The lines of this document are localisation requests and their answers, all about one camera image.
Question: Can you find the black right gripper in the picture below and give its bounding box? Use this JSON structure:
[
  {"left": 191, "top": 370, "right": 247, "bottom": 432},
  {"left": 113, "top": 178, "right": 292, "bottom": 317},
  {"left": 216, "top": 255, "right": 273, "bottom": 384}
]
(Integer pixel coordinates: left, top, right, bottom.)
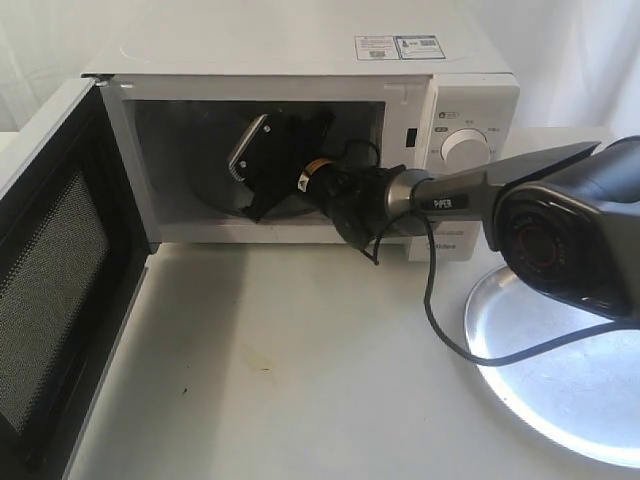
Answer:
[{"left": 240, "top": 112, "right": 334, "bottom": 222}]

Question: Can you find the round silver metal tray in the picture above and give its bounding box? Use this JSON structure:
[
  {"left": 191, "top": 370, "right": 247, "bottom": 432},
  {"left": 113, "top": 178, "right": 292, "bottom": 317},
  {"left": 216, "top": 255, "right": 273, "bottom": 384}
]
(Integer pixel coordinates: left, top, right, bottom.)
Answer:
[{"left": 464, "top": 267, "right": 639, "bottom": 469}]

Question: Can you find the white microwave door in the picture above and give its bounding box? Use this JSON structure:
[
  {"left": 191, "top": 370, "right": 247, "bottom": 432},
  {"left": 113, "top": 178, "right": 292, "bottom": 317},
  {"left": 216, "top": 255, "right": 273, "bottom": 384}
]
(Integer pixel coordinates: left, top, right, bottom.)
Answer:
[{"left": 1, "top": 79, "right": 150, "bottom": 479}]

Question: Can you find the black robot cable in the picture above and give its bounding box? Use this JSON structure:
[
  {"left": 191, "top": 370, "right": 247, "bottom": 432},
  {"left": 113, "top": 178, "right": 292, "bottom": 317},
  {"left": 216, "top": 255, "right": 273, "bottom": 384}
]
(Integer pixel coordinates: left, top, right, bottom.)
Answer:
[{"left": 327, "top": 137, "right": 626, "bottom": 369}]

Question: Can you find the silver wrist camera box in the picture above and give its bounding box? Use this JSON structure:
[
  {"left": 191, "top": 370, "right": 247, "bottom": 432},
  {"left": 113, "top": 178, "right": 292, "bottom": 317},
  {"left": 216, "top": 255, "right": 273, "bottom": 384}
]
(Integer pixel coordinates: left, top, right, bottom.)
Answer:
[{"left": 228, "top": 114, "right": 271, "bottom": 182}]

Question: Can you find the white microwave oven body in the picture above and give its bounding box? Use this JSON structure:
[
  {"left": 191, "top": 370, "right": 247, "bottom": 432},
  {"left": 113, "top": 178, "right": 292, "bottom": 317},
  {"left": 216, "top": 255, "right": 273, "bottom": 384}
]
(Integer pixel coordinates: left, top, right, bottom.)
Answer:
[{"left": 85, "top": 3, "right": 519, "bottom": 244}]

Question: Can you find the white and blue label sticker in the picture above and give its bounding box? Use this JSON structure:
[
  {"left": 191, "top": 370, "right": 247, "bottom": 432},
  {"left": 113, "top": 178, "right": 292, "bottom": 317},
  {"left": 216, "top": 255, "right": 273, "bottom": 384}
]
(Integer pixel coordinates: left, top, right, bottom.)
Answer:
[{"left": 354, "top": 35, "right": 446, "bottom": 61}]

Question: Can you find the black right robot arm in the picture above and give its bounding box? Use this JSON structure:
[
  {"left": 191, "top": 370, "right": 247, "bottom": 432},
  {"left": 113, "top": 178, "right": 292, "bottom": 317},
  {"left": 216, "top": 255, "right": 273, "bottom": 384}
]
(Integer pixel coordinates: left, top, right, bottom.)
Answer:
[{"left": 228, "top": 114, "right": 639, "bottom": 321}]

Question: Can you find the upper white microwave knob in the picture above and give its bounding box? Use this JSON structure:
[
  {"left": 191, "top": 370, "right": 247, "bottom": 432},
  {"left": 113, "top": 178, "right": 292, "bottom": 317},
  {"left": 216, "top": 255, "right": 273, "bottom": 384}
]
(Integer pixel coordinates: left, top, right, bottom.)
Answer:
[{"left": 441, "top": 129, "right": 490, "bottom": 171}]

